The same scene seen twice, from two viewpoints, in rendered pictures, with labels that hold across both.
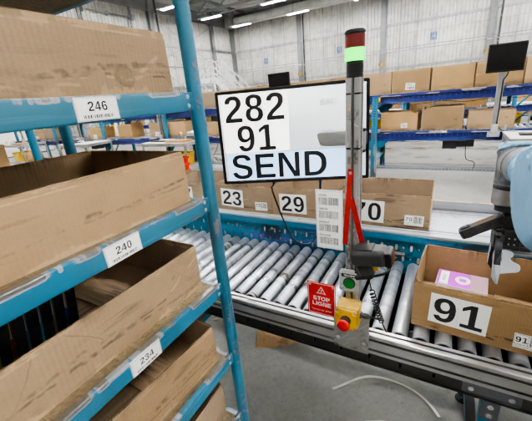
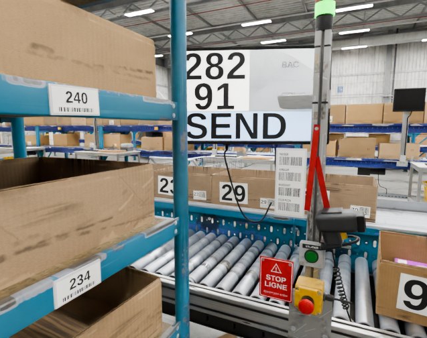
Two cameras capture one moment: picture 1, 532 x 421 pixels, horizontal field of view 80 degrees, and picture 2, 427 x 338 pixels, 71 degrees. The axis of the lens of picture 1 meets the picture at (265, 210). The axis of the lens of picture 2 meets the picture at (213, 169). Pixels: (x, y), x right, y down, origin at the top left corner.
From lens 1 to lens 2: 0.27 m
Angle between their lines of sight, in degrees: 13
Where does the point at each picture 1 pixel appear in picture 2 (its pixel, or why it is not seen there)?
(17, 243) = not seen: outside the picture
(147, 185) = (113, 54)
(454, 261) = (411, 249)
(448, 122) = (362, 151)
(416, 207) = (362, 197)
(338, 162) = (298, 126)
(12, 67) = not seen: outside the picture
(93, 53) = not seen: outside the picture
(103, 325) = (23, 216)
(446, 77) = (358, 113)
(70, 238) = (3, 60)
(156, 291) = (102, 200)
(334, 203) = (297, 163)
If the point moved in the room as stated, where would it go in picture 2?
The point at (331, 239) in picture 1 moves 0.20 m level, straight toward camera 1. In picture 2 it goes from (291, 204) to (304, 228)
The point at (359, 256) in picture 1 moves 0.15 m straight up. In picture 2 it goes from (327, 218) to (330, 160)
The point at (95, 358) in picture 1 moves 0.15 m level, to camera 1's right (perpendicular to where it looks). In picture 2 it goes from (0, 266) to (154, 260)
